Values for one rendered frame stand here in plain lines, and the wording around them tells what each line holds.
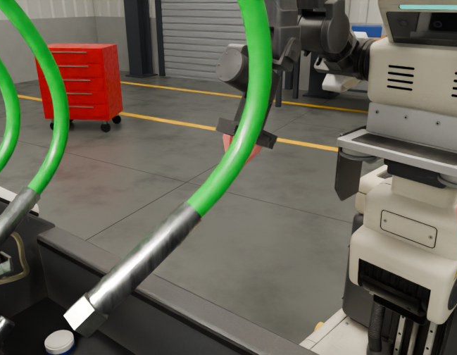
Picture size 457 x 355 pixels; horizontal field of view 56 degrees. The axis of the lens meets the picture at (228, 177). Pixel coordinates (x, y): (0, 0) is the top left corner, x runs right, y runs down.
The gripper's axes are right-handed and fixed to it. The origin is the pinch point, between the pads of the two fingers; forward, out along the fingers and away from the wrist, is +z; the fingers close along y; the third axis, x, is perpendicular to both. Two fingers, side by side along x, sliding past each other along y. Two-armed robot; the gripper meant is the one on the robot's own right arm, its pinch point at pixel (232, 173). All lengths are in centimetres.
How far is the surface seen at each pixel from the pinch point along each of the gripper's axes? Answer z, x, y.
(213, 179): -1, -41, 34
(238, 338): 15.7, -20.6, 26.7
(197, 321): 16.5, -21.6, 21.3
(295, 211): 18, 184, -97
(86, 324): 9, -45, 33
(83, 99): -8, 158, -360
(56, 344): 30.1, -25.8, 1.9
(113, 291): 7, -44, 33
